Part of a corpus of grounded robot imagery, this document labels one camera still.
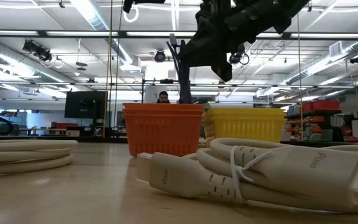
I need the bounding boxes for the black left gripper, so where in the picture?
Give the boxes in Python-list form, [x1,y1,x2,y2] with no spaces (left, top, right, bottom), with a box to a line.
[122,0,167,14]

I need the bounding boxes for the person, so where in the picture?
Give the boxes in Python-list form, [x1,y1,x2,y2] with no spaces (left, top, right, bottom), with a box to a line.
[156,90,171,104]

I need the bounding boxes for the orange plastic basket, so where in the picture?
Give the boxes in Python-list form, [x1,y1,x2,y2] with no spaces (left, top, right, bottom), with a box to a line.
[122,103,205,157]

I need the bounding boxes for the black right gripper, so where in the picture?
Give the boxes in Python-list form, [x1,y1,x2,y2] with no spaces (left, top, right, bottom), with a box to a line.
[178,0,251,68]

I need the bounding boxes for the white cable tie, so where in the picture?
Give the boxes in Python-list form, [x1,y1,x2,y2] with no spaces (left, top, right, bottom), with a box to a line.
[229,145,275,202]

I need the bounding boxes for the black camera with cable loop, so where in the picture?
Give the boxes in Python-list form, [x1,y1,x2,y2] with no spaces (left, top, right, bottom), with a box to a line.
[228,46,250,66]

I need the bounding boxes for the red storage bin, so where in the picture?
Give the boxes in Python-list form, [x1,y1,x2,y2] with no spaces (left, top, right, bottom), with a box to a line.
[312,100,341,111]

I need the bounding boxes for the red box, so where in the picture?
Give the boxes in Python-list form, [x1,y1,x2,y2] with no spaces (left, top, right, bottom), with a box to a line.
[50,121,80,130]

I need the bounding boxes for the black ceiling camera with cables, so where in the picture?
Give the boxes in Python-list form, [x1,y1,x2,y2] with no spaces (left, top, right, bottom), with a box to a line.
[22,39,64,69]

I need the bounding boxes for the black storage shelf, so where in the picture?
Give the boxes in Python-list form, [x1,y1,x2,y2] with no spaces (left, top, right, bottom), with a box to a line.
[284,99,358,143]

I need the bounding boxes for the black overhead light beam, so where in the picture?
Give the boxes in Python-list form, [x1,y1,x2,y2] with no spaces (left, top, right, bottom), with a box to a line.
[0,29,358,40]

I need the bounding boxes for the white USB cable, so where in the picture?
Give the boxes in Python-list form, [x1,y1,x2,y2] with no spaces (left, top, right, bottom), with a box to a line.
[0,139,80,178]
[136,138,358,215]
[123,4,140,24]

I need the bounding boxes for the silver ventilation duct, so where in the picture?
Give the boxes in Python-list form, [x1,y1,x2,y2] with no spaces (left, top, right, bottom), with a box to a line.
[286,40,358,86]
[0,37,83,93]

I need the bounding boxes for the black monitor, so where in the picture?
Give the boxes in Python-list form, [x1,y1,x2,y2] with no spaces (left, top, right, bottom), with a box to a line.
[64,90,109,119]

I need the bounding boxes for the round black ceiling camera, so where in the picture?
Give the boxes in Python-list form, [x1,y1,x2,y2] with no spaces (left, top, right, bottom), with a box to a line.
[154,49,167,63]

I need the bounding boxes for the yellow plastic basket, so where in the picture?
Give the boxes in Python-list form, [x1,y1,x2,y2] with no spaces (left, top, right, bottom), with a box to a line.
[203,107,287,144]

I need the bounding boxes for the purple USB cable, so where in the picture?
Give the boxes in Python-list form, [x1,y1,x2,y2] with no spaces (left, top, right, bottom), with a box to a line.
[166,33,193,105]

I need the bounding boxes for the black metal stand frame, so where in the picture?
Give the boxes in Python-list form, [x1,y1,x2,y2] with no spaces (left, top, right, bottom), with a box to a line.
[140,79,192,106]

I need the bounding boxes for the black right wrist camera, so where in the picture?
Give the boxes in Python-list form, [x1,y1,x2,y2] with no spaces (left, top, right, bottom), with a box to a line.
[211,57,233,83]

